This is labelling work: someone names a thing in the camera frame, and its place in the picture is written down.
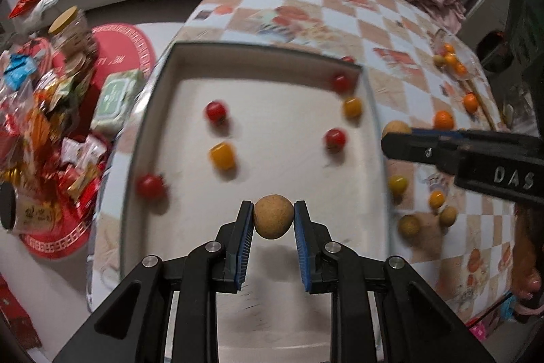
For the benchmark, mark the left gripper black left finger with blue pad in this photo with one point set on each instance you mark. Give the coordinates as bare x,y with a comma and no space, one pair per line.
131,324

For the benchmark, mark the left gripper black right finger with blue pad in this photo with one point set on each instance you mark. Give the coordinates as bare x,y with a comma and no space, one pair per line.
379,305

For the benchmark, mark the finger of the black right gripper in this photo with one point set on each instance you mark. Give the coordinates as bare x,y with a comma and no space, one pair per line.
433,147

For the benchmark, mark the red cherry tomato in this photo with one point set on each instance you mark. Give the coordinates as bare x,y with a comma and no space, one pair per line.
348,59
335,140
216,112
151,187
341,84

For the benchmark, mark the brown longan fruit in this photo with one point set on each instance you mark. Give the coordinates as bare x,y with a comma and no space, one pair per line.
273,216

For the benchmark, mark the person's hand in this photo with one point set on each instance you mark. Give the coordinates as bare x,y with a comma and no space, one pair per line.
526,279

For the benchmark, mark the brown longan at gripper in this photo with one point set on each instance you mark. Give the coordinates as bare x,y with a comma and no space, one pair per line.
397,127

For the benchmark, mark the wooden table edge rim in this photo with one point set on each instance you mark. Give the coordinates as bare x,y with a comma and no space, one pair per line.
482,104

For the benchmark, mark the large orange on table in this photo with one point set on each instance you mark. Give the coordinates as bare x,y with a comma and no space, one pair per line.
471,103

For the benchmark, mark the brown longan on table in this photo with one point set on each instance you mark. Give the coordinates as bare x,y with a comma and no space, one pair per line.
409,226
447,216

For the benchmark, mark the orange in bowl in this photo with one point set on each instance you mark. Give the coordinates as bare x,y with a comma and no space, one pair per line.
448,48
450,59
460,70

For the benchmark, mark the yellow cherry tomato in tray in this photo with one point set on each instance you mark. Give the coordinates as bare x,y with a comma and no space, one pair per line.
223,156
352,108

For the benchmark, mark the brown longan near bowl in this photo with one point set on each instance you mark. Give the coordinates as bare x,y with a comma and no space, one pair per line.
439,60

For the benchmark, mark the red cherry tomato in tray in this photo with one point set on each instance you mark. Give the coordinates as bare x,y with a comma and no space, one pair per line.
335,140
216,112
341,84

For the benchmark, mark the clear glass fruit bowl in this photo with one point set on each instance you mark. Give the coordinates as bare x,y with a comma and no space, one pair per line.
463,54

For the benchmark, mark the red cherry tomato by tray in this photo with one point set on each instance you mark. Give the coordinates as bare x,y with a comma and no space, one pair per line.
348,59

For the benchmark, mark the pile of snack packets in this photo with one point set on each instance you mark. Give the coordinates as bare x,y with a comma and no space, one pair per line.
47,176

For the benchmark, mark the white tray with dark rim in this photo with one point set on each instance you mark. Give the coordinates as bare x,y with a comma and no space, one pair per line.
280,104

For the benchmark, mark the green white tissue pack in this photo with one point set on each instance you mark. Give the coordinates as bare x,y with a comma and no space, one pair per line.
116,100

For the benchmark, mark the glass jar with wooden lid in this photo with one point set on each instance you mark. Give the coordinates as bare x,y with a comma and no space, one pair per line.
71,34

